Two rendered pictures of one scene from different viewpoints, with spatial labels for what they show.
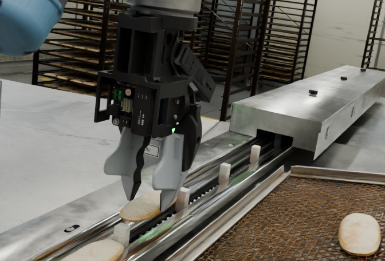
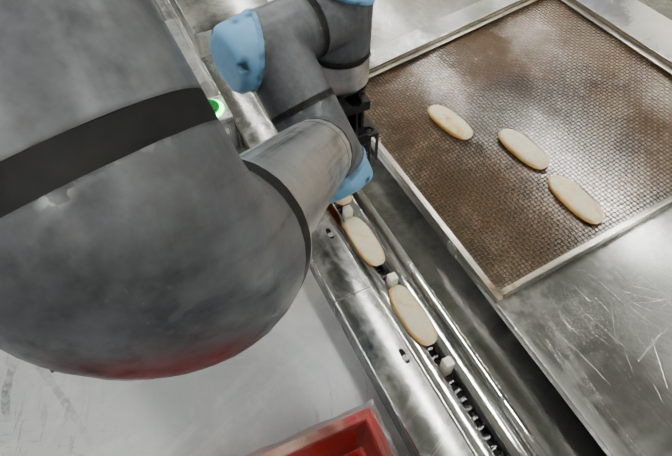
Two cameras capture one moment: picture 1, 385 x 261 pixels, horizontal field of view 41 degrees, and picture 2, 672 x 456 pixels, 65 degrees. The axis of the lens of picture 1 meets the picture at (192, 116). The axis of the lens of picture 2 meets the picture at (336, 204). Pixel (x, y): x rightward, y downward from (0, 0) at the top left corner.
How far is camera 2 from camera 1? 0.65 m
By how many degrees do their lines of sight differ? 55
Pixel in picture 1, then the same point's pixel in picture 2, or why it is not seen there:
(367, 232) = (458, 121)
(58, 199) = not seen: hidden behind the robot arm
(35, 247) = (345, 259)
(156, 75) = (361, 124)
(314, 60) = not seen: outside the picture
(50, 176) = not seen: hidden behind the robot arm
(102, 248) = (359, 228)
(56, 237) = (337, 244)
